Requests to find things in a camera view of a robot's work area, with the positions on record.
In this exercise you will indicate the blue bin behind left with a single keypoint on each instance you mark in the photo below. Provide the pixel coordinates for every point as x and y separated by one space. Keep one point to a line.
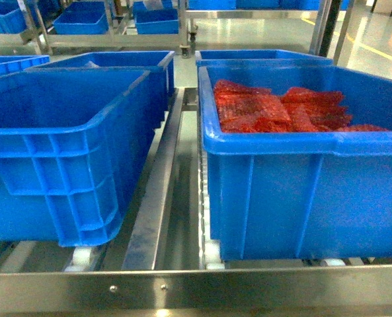
151 60

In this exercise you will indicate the blue bin with red bags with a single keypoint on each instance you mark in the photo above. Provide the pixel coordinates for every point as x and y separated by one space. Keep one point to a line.
301 195

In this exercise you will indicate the near stainless shelf rack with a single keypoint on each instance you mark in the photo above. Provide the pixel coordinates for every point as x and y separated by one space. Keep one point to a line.
133 281

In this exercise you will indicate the blue bin behind right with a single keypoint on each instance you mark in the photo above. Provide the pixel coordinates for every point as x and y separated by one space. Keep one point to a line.
251 58

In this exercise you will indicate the empty blue bin bottom shelf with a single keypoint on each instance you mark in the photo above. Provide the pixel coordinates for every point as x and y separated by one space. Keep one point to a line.
73 143

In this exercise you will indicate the far blue bin centre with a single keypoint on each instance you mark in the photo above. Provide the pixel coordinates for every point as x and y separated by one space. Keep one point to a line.
163 21

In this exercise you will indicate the red bubble wrap bags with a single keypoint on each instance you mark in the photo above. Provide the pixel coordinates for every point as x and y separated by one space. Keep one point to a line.
243 109

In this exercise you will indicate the far stainless wheeled rack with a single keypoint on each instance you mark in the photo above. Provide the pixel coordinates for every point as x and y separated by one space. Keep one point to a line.
27 27

